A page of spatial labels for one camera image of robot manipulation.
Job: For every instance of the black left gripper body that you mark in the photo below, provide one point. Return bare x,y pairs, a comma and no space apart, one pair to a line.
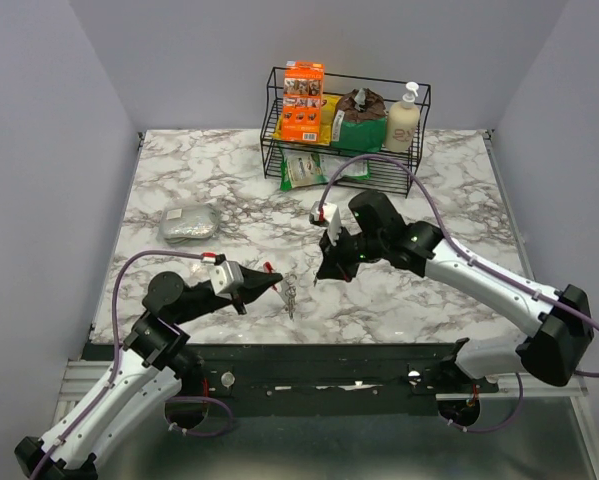
236,297

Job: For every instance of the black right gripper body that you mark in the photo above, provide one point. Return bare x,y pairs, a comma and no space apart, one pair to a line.
347,251

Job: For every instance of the steel key organizer red handle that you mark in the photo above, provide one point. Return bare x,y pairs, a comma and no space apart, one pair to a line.
286,290

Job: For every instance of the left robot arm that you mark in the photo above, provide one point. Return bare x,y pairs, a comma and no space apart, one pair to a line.
147,369

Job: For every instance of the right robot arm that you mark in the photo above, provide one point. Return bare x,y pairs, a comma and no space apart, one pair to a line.
552,335

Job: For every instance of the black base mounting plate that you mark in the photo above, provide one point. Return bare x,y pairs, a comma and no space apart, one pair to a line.
327,379

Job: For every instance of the silver glitter pouch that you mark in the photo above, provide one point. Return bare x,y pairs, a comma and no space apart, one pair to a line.
188,222

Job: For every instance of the green white snack bag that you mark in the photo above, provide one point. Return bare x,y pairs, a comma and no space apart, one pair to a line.
303,169

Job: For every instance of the green brown bag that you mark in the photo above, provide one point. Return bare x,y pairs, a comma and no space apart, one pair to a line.
359,122

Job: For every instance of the cream lotion pump bottle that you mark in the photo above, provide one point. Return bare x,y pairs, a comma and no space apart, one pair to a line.
402,120

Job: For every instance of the yellow snack bag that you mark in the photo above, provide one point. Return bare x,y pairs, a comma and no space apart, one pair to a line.
324,120

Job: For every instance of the orange product box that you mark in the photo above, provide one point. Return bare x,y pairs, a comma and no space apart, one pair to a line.
303,79

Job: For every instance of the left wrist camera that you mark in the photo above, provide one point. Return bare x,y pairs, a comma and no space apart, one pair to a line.
226,278

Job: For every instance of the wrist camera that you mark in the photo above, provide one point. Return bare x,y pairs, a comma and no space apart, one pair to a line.
226,278
327,215

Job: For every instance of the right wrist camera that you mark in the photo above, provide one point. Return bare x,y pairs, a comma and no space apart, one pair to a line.
327,215

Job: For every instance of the aluminium rail frame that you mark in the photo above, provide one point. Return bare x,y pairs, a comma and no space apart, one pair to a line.
449,183

